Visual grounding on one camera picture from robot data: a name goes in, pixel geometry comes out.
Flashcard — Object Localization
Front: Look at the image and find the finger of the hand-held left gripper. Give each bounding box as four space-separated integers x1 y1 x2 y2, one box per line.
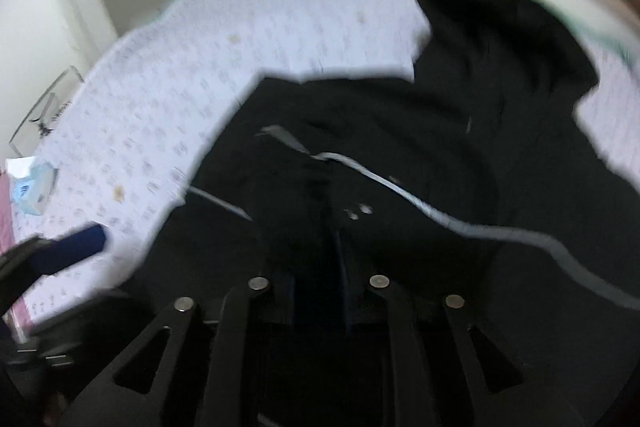
0 222 107 308

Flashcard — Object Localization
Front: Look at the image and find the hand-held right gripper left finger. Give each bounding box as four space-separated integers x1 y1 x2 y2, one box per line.
60 276 302 427

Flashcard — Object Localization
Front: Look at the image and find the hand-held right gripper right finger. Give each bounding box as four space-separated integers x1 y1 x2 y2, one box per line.
335 229 586 427

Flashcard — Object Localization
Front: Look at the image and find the black garment with white piping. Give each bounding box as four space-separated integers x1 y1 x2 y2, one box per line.
107 0 640 427

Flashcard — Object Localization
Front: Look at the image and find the blue and white tissue packet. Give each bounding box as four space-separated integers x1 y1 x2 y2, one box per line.
5 157 60 216

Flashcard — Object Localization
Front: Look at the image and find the lilac floral quilt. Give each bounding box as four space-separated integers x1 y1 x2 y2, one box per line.
0 0 640 348

